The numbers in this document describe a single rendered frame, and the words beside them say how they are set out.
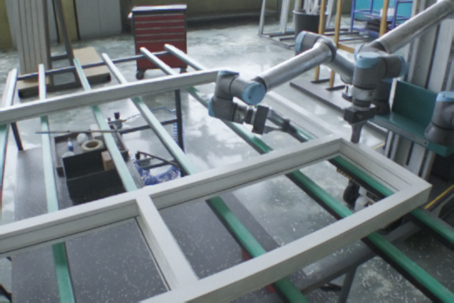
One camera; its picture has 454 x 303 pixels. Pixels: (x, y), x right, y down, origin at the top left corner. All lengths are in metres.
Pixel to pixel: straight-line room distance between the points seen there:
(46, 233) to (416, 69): 2.15
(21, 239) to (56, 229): 0.11
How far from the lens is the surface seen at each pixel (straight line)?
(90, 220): 1.14
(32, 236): 1.16
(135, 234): 1.52
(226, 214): 1.15
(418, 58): 2.39
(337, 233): 1.02
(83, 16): 8.27
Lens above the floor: 1.61
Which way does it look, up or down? 27 degrees down
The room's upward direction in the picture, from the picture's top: straight up
